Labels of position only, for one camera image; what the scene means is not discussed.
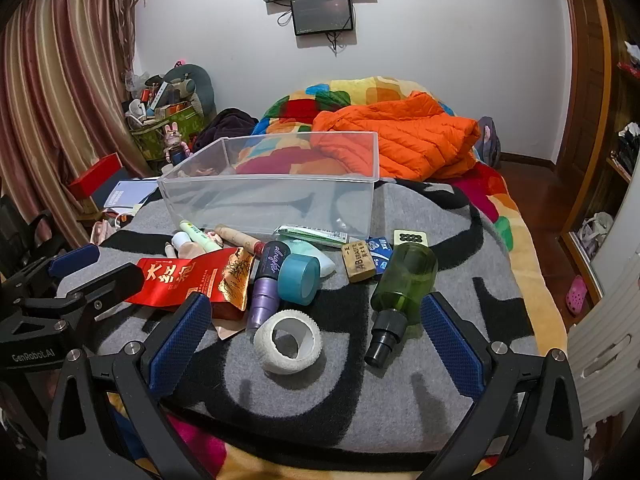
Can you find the green fabric storage bag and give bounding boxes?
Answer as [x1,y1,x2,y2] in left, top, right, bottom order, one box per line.
[131,102,206,161]

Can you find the white tube with green cap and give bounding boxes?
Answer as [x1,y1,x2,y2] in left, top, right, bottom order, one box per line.
[180,220,224,253]

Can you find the wooden stick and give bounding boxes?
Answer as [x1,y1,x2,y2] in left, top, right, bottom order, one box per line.
[215,224,266,256]

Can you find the grey purple backpack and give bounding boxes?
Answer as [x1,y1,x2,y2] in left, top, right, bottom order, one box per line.
[475,116,502,168]

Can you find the dark purple cloth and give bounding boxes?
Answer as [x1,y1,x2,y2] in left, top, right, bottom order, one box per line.
[192,107,260,153]

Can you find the pink sandal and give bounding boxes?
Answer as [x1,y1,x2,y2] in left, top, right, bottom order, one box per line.
[565,275,588,316]

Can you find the pink rabbit toy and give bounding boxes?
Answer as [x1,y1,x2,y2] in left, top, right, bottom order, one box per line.
[162,122,191,166]

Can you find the clear plastic storage bin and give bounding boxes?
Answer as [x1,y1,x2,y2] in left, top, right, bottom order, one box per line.
[157,131,379,241]

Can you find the white bandage roll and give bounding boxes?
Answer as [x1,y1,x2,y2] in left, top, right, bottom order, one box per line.
[253,310,323,375]

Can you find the grey black blanket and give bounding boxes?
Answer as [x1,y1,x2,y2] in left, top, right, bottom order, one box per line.
[55,177,541,453]

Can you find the teal white plastic bottle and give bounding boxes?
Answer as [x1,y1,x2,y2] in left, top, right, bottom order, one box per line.
[285,240,336,278]

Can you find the black monitor cables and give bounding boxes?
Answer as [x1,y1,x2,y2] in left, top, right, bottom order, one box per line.
[322,30,351,53]

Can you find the orange down jacket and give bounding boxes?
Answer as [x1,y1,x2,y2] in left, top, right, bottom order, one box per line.
[312,91,482,181]

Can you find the blue tape roll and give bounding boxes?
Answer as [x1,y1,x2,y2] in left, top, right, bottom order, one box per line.
[276,254,321,306]

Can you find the small blue box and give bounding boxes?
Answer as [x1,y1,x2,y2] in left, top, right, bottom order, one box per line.
[365,238,396,276]

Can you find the beige cosmetic tube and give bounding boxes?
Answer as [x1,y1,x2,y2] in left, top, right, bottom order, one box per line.
[164,232,211,261]

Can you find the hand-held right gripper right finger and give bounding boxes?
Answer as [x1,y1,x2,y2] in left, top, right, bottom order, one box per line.
[420,291,586,480]

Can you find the purple cosmetic bottle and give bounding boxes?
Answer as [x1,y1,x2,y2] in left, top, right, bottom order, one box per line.
[245,240,293,336]

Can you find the red box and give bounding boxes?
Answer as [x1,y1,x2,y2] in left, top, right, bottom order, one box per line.
[68,152,123,201]

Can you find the green spray bottle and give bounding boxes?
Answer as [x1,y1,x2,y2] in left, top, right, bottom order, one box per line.
[364,243,439,367]

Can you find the colourful patchwork blanket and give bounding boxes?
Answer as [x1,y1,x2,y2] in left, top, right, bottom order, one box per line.
[107,76,568,480]

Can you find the wooden shelf unit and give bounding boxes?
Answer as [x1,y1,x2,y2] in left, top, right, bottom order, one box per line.
[560,35,640,306]

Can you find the wooden door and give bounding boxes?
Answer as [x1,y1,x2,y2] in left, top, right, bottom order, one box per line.
[552,0,615,176]

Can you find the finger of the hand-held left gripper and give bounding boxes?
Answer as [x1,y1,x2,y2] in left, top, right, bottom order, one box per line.
[15,262,146,332]
[10,243,101,301]

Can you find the white drawer cabinet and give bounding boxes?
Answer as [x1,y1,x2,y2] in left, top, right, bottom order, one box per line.
[567,305,640,426]

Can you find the white bag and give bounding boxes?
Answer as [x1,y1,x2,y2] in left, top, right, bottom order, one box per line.
[575,211,615,261]

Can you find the printed wooden block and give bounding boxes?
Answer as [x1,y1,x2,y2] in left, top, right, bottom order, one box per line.
[341,242,377,283]

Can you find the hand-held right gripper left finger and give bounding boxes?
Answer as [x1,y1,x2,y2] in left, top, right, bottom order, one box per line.
[47,292,214,480]

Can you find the cream mahjong tile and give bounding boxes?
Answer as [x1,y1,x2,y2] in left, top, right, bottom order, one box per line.
[393,230,432,248]

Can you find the striped brown curtain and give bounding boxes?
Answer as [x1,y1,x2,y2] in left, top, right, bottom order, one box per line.
[0,0,146,251]

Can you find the stack of papers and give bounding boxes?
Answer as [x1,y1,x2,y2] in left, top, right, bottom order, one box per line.
[102,177,161,211]

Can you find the red gold tea packet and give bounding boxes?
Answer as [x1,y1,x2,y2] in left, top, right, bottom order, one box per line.
[123,247,256,312]

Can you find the green white toothpaste tube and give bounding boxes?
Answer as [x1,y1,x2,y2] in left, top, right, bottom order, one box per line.
[274,225,351,248]

